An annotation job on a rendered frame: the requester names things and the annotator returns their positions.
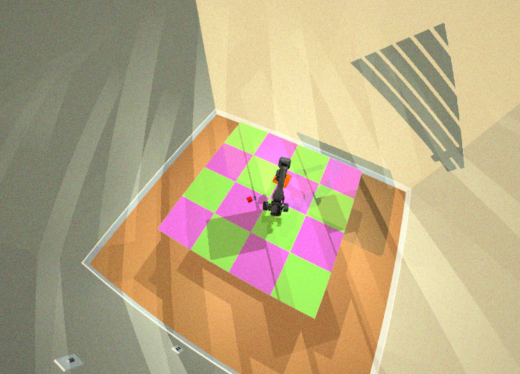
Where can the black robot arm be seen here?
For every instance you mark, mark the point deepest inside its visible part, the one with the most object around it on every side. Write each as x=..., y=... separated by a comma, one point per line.
x=278, y=196

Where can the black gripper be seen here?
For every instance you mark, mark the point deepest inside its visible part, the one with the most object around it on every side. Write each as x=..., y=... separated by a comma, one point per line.
x=268, y=206

